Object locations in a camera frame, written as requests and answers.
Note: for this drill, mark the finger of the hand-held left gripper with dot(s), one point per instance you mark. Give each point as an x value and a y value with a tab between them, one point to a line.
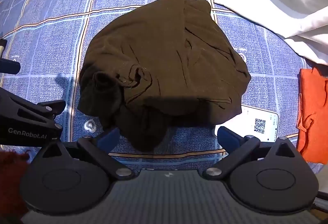
28	107
10	66

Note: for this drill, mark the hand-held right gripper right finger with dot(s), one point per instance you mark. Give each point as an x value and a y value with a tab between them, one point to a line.
229	137

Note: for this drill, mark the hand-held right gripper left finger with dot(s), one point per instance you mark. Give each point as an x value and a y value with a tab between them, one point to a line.
110	138

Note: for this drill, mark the dark brown garment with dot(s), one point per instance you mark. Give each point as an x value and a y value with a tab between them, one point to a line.
166	60

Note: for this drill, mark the white smartphone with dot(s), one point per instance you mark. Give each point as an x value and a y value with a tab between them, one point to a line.
258	116

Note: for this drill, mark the dark red fuzzy cloth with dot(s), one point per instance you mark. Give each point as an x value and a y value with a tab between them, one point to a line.
10	170

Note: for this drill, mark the blue plaid bed sheet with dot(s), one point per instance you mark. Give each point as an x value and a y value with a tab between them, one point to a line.
51	34

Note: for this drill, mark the orange garment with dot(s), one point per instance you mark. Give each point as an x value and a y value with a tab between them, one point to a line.
315	111

